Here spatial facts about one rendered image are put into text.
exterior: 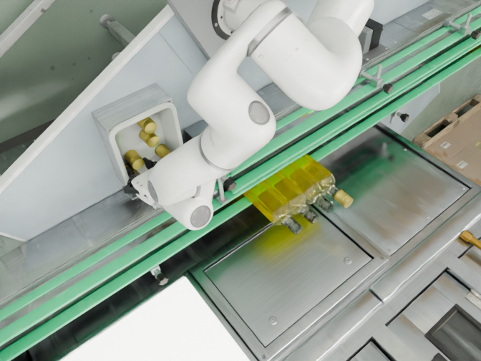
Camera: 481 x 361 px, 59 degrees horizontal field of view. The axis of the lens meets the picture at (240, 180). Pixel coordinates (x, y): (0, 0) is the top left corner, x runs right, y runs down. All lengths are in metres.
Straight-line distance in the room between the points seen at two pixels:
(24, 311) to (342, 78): 0.87
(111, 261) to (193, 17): 0.62
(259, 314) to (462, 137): 4.36
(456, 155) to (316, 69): 4.51
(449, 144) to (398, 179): 3.63
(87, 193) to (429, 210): 1.04
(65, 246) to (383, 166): 1.06
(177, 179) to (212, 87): 0.21
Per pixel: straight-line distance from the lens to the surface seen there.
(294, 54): 0.59
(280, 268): 1.23
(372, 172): 1.54
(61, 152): 1.07
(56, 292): 1.12
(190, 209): 0.86
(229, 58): 0.60
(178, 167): 0.74
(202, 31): 1.05
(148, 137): 1.08
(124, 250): 1.12
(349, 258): 1.27
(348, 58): 0.63
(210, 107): 0.61
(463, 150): 5.16
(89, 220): 1.18
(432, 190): 1.55
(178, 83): 1.12
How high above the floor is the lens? 1.57
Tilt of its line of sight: 32 degrees down
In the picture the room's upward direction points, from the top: 134 degrees clockwise
